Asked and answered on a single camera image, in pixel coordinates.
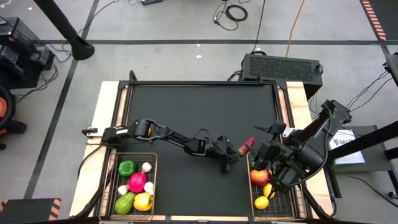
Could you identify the black aluminium table frame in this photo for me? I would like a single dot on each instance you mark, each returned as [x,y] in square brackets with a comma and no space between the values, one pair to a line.
[202,83]

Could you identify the black side stand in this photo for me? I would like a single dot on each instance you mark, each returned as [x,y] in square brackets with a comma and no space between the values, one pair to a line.
[367,141]

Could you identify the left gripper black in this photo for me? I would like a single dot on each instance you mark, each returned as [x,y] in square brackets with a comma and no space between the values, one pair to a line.
[224,151]

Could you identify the green lime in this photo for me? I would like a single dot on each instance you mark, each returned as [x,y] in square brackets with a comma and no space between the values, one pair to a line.
[253,164]

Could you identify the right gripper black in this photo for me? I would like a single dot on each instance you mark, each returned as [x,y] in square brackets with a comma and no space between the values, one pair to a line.
[283,161]

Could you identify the black device on stand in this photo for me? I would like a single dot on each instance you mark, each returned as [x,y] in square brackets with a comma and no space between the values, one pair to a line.
[393,68]

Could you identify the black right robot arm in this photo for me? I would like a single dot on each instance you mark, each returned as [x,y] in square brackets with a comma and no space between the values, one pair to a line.
[314,137]

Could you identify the red chili pepper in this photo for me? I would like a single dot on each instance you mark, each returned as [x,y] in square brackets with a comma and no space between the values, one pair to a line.
[247,144]

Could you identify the red yellow apple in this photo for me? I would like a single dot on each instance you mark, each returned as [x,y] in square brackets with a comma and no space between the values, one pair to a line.
[259,177]

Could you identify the light green chayote squash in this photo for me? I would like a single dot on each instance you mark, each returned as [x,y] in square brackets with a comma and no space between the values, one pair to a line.
[125,203]

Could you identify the black mat with orange stripes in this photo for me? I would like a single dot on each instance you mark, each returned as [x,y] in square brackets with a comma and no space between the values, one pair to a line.
[25,211]
[388,15]

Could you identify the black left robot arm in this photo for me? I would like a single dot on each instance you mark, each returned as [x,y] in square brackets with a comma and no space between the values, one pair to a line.
[174,137]

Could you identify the black power strip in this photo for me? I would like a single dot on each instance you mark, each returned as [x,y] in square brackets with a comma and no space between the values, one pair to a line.
[152,2]

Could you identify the black orange round device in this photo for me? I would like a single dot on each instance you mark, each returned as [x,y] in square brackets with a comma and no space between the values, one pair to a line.
[2,107]

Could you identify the black perforated computer case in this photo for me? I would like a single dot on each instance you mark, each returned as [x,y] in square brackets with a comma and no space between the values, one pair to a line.
[280,68]

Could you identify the yellow bell pepper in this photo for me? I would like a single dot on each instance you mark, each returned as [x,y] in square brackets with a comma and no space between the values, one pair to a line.
[143,201]

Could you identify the white printed paper sheet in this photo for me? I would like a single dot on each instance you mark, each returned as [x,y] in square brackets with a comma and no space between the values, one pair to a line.
[351,152]

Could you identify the black stand pole with base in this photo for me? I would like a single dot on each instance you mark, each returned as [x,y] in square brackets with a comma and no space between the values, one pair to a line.
[81,48]

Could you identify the dark green bell pepper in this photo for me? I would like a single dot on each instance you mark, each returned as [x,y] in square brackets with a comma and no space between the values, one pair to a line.
[127,169]

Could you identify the black equipment cart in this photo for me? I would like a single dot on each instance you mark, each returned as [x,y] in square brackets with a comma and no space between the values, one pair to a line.
[18,56]

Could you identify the pink red bell pepper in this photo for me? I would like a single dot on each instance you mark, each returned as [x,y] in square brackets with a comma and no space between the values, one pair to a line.
[137,183]

